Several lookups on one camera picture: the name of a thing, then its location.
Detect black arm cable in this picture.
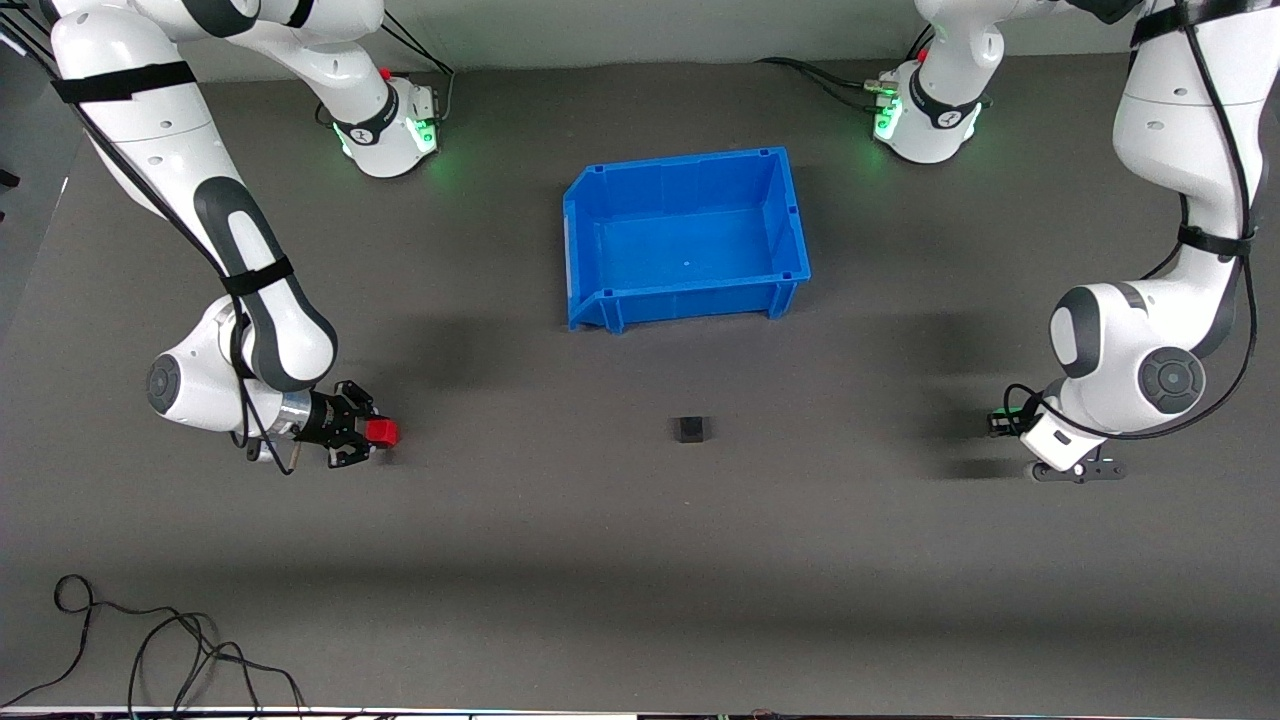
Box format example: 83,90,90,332
0,20,297,475
1004,0,1263,443

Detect dark grey table mat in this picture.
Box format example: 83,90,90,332
0,35,1280,713

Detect black base cables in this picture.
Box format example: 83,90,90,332
318,15,457,127
755,30,991,113

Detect blue plastic storage bin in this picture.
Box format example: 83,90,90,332
562,146,812,335

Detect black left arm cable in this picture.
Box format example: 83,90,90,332
1004,0,1263,443

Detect black left base cables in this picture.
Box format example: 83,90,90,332
755,30,991,113

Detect black right base cables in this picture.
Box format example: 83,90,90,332
318,15,457,127

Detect thin black loose cable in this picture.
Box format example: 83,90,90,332
128,612,307,717
0,574,216,707

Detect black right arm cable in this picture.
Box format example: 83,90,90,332
0,20,297,475

